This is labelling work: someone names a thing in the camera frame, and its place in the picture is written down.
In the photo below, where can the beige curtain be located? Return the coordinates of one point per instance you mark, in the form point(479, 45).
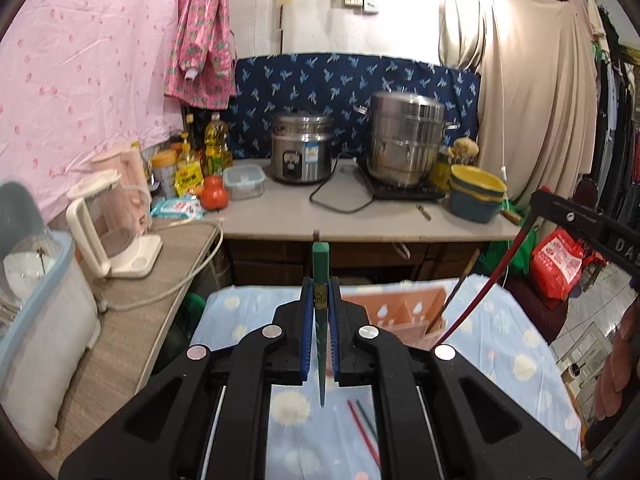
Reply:
point(530, 85)

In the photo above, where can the yellow glass jar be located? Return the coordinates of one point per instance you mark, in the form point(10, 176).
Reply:
point(440, 170)

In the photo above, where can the grey counter board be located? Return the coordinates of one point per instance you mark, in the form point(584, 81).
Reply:
point(300, 215)

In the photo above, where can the yellow seasoning packet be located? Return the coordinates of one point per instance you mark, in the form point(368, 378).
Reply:
point(189, 182)

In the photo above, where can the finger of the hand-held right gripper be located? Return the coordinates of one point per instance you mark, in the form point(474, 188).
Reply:
point(570, 217)

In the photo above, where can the dark sauce bottle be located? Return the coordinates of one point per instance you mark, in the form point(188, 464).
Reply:
point(190, 127)

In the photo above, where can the white glass electric kettle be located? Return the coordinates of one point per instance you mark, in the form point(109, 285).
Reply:
point(110, 230)

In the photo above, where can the white jar orange lid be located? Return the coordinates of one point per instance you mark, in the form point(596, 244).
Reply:
point(164, 172)

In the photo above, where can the green plastic bag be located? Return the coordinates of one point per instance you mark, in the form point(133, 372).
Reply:
point(505, 257)

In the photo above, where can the red tomato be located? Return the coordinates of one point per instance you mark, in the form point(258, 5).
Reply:
point(215, 194)

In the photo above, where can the wet wipes packet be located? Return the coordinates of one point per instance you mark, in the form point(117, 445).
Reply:
point(175, 207)

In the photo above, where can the wood grain side counter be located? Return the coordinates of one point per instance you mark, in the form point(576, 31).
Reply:
point(145, 305)

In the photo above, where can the pink perforated utensil holder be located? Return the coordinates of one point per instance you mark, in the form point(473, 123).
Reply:
point(395, 310)

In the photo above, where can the loofah sponge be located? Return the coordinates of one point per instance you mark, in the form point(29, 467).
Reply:
point(464, 149)

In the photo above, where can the cooking oil bottle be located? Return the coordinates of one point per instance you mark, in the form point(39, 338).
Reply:
point(217, 145)

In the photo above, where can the pink floral garment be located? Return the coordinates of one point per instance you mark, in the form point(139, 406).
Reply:
point(200, 35)

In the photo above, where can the pink dotted sheet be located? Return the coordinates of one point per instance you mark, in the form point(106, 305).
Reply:
point(85, 70)

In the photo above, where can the yellow plastic basin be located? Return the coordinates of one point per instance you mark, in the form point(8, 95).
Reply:
point(477, 180)

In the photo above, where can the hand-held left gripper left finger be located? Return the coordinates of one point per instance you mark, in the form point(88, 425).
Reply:
point(305, 335)

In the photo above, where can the stainless steel steamer pot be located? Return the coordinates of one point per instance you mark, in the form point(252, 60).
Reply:
point(407, 135)

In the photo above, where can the yellow seasoning bottle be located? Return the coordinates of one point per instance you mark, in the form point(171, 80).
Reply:
point(186, 152)

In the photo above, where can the hanging clothes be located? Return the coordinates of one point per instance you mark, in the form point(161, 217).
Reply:
point(617, 110)

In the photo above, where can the clear food container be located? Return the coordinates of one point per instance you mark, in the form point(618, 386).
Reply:
point(244, 182)

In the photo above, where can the dark brown chopstick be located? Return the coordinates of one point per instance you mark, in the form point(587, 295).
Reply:
point(450, 299)

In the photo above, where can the steel rice cooker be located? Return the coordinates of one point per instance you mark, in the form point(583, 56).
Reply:
point(302, 147)

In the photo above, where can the dark blue leaf-print cloth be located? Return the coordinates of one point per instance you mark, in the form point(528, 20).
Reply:
point(310, 85)

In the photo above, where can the blue dotted tablecloth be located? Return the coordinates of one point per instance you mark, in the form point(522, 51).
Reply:
point(500, 340)

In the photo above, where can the white bowl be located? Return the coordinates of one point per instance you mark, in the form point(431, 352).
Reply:
point(25, 275)

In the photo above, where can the pink electric kettle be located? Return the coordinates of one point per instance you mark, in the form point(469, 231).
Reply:
point(130, 175)

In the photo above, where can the person's right hand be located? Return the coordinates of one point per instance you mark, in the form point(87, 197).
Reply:
point(622, 370)

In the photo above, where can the white plastic dish bin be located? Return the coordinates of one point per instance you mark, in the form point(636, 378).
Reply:
point(45, 360)

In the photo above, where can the red chopstick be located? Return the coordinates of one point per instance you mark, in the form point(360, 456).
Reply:
point(363, 431)
point(480, 291)

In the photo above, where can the small metal tool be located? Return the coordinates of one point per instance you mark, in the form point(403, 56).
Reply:
point(424, 211)

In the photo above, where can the black induction cooktop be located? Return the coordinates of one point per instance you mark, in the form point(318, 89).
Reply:
point(395, 191)

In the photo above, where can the red plastic bag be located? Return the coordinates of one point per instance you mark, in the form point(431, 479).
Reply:
point(560, 265)

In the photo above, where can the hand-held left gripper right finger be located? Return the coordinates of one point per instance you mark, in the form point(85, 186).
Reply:
point(335, 335)

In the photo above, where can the dark blue plastic basin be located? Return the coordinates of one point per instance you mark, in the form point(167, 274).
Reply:
point(472, 207)

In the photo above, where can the dark red chair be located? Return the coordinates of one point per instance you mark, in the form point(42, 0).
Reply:
point(584, 195)

